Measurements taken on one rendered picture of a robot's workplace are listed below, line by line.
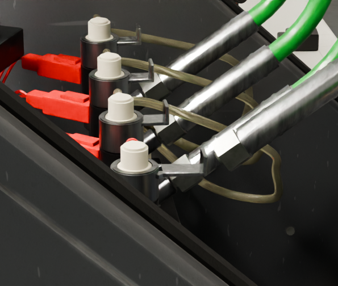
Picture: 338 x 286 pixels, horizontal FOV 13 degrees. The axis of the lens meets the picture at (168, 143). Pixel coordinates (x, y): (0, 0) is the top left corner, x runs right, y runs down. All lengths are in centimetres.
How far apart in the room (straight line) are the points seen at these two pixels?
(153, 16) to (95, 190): 68
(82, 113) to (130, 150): 18
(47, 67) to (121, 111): 19
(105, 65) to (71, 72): 10
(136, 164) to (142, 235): 36
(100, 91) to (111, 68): 2
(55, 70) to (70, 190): 63
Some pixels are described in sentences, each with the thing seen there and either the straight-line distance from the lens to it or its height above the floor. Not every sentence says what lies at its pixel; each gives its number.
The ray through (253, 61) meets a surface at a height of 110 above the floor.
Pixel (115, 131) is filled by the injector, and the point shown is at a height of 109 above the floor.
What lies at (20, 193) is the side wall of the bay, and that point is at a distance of 51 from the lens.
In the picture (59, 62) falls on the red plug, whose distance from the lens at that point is 113.
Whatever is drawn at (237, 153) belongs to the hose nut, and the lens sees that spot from 89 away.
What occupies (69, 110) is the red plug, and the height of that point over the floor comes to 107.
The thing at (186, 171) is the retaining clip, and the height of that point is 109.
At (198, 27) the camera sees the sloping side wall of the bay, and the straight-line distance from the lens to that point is 120.
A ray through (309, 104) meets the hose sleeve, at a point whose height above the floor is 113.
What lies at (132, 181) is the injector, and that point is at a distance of 88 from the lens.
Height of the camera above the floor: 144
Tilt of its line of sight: 22 degrees down
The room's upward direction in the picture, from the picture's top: straight up
